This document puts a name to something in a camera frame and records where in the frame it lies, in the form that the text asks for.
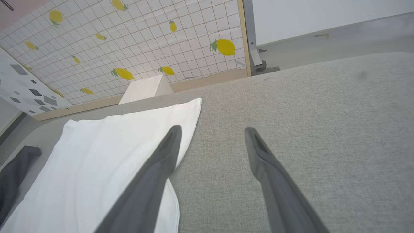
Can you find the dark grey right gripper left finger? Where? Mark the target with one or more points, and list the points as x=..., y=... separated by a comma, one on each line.
x=145, y=194

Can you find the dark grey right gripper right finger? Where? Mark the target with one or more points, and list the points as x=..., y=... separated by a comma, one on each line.
x=284, y=200

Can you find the white box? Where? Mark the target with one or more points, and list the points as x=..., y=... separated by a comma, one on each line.
x=145, y=89

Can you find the lemon print grid panel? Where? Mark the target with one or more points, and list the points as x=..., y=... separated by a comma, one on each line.
x=145, y=38

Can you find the white panel with grey shapes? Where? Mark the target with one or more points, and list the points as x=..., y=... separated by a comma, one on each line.
x=22, y=87

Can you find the grey metal stand with caster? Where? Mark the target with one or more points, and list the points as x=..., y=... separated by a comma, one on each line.
x=252, y=38

